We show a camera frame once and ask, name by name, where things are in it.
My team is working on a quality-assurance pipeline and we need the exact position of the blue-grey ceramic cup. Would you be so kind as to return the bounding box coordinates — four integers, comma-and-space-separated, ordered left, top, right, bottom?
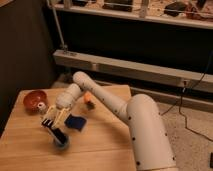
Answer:
53, 135, 70, 150

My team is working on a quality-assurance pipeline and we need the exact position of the black cable on floor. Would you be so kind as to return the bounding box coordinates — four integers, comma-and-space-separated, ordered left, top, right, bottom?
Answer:
162, 53, 213, 143

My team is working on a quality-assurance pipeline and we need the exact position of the black device on shelf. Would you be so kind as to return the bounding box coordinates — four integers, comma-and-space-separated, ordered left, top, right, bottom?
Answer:
164, 1, 187, 17

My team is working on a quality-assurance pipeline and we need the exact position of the orange-handled brush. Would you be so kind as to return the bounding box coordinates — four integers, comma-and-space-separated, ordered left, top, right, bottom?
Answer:
83, 92, 95, 110

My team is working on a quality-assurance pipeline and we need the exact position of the metal shelf rail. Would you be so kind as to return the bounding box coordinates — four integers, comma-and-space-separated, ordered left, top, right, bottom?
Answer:
53, 50, 213, 93

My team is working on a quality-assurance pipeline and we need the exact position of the blue cloth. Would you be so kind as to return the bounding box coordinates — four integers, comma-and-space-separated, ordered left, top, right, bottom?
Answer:
65, 115, 87, 131

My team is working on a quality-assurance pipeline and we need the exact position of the red-brown bowl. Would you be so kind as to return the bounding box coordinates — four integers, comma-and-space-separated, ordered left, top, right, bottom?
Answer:
23, 90, 47, 112

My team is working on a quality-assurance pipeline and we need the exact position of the metal pole stand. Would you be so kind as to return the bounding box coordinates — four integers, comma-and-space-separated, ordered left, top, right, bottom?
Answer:
49, 0, 77, 55

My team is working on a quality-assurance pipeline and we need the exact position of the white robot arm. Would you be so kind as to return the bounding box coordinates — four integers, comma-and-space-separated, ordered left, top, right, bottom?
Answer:
42, 71, 179, 171

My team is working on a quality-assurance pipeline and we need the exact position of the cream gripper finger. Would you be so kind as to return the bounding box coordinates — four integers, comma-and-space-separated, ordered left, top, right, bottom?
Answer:
42, 113, 55, 126
52, 114, 67, 129

